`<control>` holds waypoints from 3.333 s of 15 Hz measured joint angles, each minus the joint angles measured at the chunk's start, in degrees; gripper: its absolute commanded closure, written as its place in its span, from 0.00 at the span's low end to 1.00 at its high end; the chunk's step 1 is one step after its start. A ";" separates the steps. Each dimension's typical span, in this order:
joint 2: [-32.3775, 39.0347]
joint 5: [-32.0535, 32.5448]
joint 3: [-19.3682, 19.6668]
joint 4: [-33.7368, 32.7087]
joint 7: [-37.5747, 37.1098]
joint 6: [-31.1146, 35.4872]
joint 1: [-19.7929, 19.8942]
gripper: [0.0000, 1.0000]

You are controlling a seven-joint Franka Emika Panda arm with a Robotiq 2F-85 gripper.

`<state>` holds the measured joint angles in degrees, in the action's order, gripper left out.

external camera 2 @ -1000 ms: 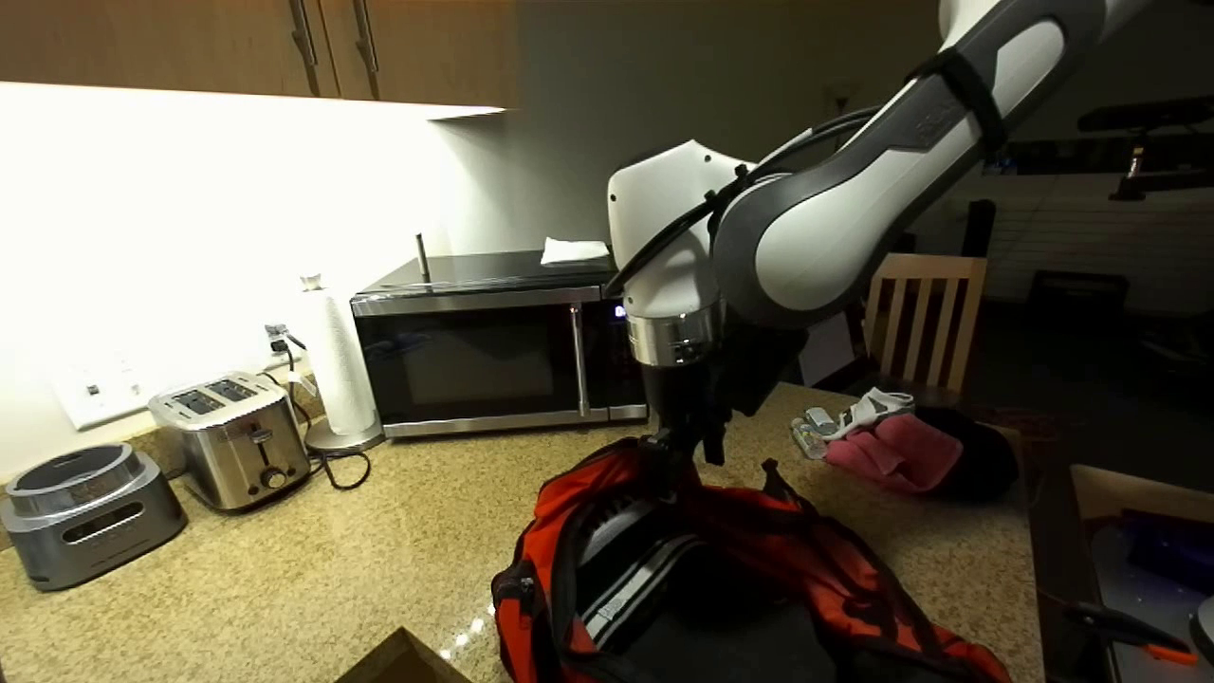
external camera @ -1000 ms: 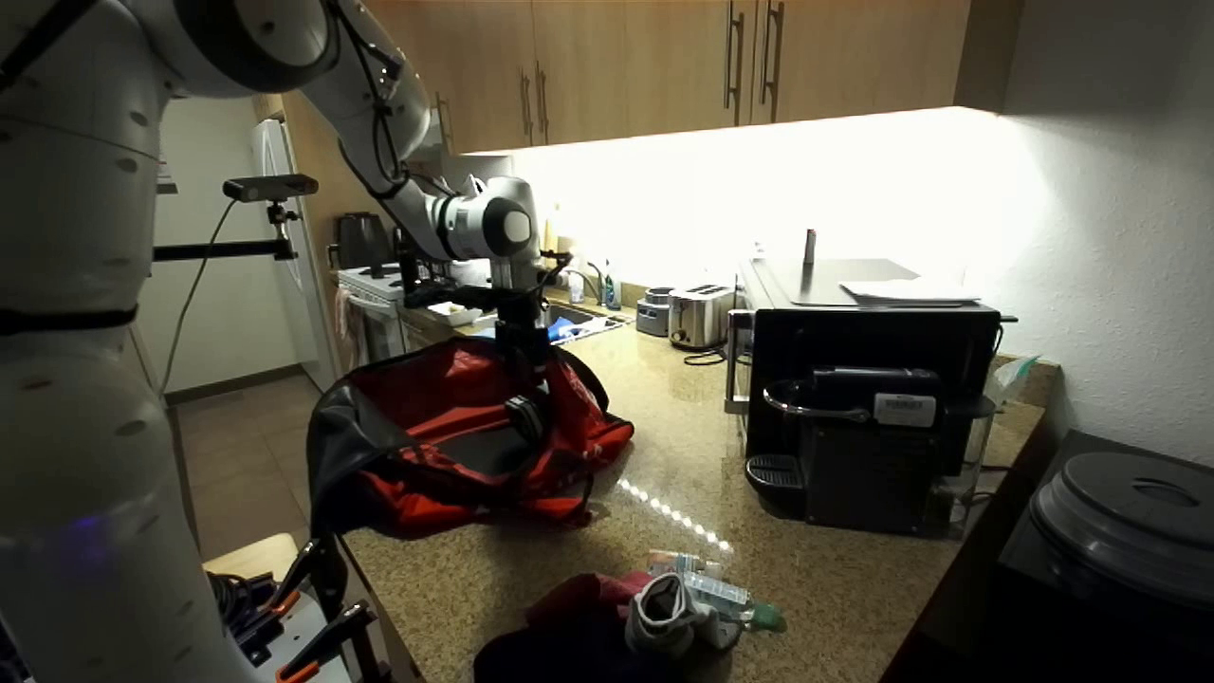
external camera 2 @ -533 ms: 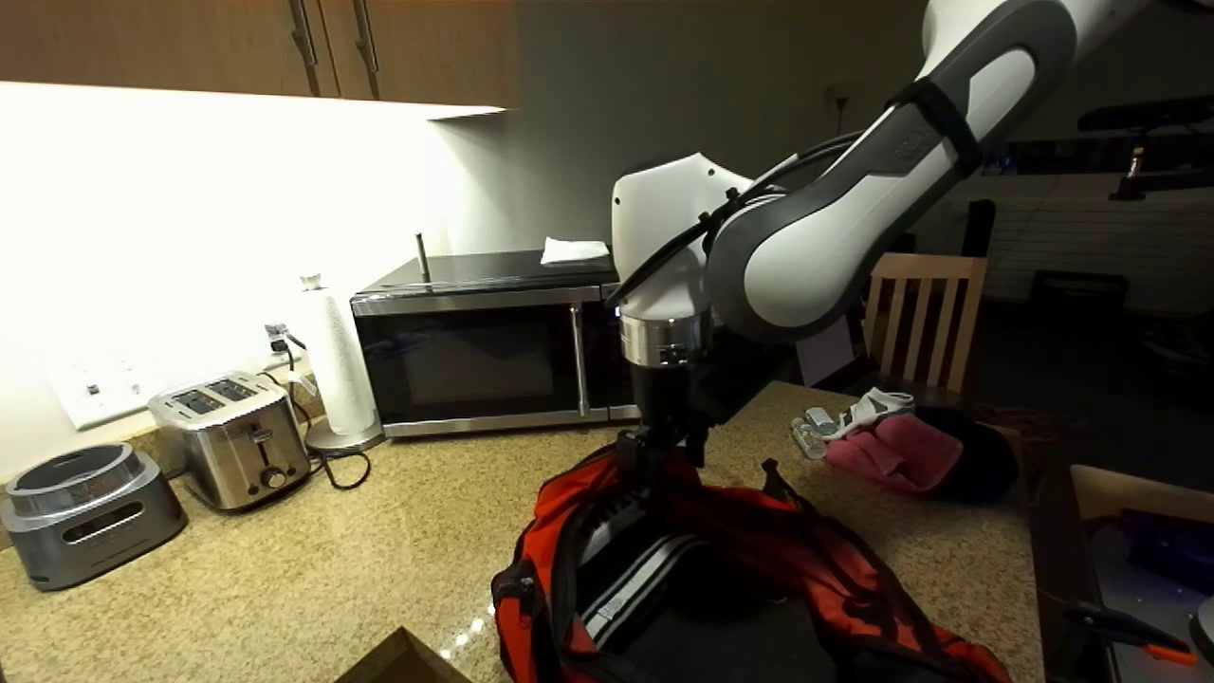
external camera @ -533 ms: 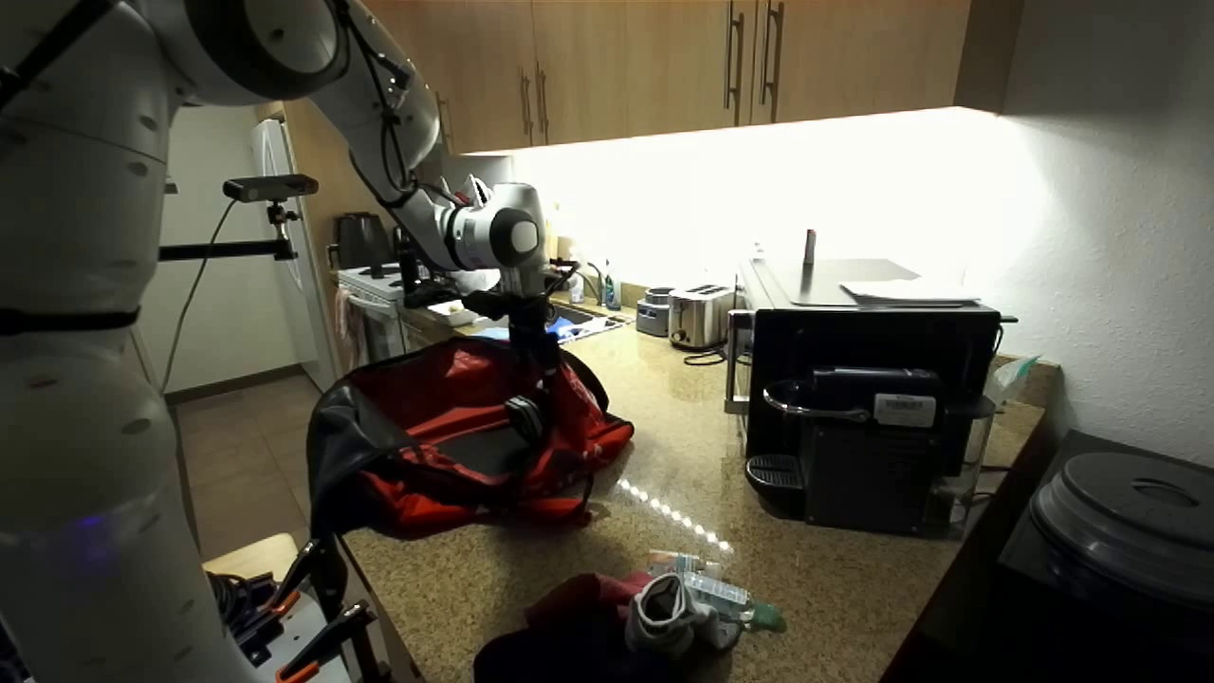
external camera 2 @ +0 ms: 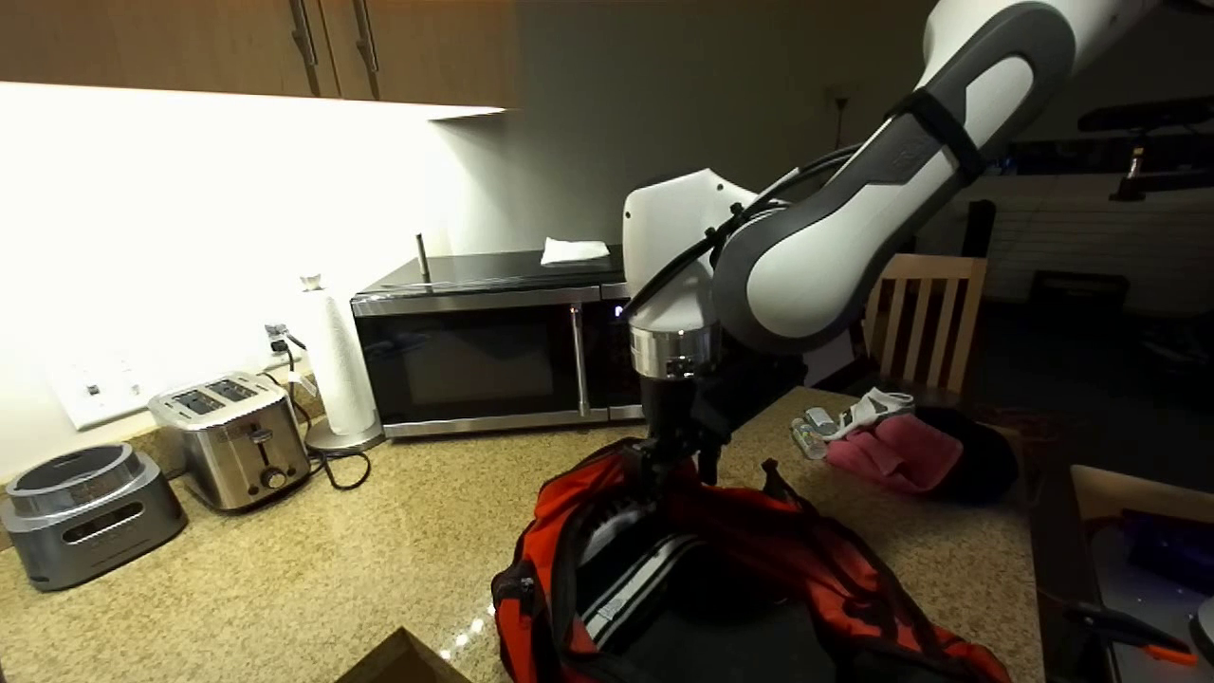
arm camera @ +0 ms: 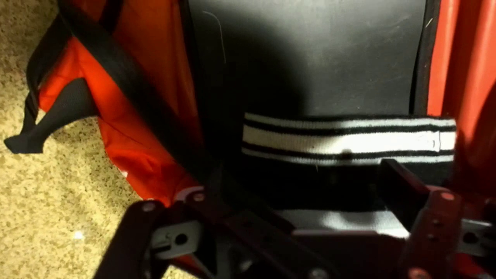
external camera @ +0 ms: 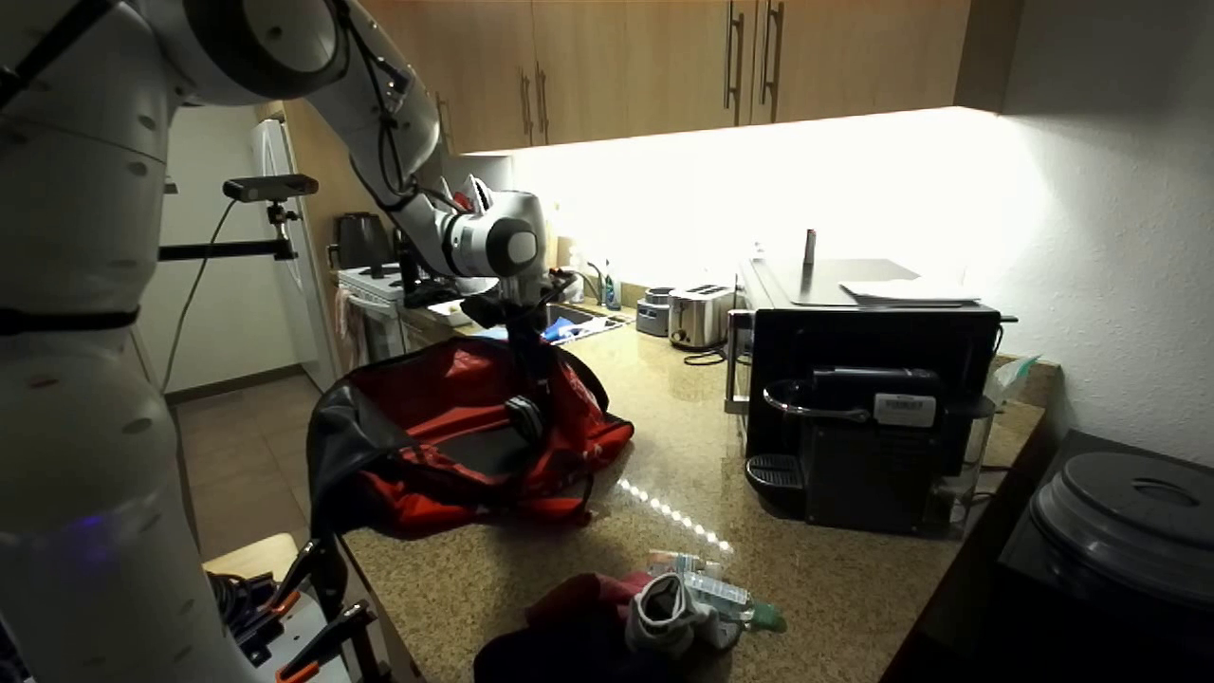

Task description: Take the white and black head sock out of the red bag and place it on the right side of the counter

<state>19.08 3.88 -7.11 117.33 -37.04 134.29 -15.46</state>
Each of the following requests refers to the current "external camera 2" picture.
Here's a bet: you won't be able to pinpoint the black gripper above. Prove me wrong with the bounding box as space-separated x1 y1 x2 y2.
636 371 736 489

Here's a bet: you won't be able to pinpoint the red black bag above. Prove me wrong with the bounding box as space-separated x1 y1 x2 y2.
491 437 1016 683

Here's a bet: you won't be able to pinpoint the white paper sheet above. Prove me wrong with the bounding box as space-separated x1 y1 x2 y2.
538 233 616 270

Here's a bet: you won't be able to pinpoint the black steel microwave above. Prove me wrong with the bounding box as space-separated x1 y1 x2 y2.
348 246 650 446

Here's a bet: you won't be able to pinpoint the pink cloth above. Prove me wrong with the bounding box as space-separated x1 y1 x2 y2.
824 413 968 496

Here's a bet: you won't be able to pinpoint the wooden chair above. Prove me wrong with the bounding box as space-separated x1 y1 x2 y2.
860 251 996 407

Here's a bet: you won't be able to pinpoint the black cap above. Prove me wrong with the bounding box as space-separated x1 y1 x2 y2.
906 401 1026 504

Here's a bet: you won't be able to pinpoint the white paper towel roll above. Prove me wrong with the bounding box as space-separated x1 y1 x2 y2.
294 274 386 457

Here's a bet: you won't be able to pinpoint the dark wooden block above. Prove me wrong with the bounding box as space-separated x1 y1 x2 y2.
334 624 473 683

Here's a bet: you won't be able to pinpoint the silver toaster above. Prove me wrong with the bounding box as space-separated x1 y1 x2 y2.
148 371 320 515

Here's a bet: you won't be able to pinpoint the wooden crate with tools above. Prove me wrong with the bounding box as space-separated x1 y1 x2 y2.
1065 465 1214 683

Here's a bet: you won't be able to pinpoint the black round lid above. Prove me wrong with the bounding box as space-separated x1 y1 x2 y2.
0 441 189 595

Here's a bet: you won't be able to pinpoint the black power cable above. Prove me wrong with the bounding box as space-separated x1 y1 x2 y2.
301 441 377 496

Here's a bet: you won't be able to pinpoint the wooden wall cabinet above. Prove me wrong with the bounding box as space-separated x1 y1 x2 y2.
0 0 520 112

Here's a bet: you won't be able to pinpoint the white wall plate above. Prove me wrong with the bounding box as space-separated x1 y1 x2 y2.
51 357 148 432

